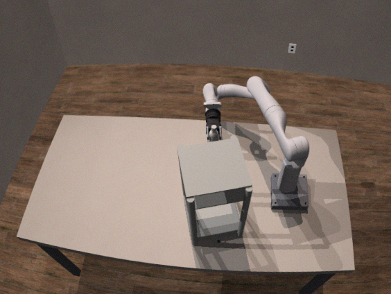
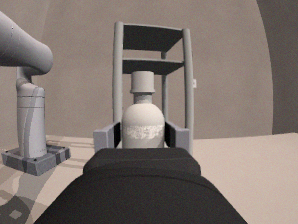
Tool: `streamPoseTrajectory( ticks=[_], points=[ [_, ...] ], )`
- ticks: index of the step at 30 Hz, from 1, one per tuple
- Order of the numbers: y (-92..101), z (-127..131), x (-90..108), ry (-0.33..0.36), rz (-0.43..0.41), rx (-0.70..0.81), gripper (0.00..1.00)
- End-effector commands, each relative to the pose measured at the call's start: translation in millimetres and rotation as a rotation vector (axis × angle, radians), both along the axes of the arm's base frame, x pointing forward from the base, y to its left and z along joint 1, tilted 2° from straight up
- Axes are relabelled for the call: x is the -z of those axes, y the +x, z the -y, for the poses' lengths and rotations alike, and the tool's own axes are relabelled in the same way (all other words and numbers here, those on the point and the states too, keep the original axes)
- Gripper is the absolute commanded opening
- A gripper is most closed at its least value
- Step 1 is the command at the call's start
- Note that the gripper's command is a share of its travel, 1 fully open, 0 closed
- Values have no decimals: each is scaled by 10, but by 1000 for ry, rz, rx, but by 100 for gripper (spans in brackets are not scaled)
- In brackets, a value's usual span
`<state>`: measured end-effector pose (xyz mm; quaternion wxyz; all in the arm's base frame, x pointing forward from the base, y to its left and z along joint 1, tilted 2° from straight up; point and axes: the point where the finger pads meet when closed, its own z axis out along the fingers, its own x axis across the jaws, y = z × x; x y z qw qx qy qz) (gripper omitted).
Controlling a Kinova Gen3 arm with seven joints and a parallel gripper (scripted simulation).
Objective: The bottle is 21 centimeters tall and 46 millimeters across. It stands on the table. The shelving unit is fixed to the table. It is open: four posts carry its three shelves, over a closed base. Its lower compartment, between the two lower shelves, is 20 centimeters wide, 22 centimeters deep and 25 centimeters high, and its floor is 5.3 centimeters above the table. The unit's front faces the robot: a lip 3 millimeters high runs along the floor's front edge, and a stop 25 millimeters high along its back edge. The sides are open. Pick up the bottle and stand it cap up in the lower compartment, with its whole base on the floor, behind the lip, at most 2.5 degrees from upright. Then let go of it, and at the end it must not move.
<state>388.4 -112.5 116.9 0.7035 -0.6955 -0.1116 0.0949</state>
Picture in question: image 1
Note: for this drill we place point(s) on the grey bottle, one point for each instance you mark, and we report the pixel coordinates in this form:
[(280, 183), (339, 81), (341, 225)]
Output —
[(213, 134)]

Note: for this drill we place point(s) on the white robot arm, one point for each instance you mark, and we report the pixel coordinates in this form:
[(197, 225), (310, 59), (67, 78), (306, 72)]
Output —
[(295, 150)]

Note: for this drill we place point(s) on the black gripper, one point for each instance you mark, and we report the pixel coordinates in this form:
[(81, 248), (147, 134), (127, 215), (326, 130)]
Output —
[(212, 114)]

